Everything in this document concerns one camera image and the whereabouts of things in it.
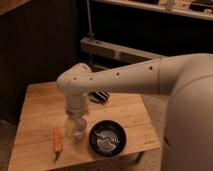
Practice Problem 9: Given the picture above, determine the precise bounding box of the black ceramic bowl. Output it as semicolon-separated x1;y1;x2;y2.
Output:
89;120;127;157

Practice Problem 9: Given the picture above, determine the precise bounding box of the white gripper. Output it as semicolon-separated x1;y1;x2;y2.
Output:
65;94;88;137

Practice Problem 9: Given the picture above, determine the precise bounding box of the wooden shelf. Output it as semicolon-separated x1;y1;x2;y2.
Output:
93;0;213;21

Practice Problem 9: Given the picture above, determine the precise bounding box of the grey metal beam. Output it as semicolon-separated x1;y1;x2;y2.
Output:
80;37;164;64

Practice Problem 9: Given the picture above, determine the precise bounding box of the orange carrot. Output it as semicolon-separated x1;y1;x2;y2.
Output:
53;127;63;161

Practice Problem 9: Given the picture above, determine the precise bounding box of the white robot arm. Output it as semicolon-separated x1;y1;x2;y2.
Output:
57;53;213;171

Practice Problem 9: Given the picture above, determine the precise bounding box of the metal pole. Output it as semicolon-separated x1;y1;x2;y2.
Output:
86;0;94;41

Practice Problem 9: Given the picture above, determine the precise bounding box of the wooden table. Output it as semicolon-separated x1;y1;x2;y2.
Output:
8;82;160;171

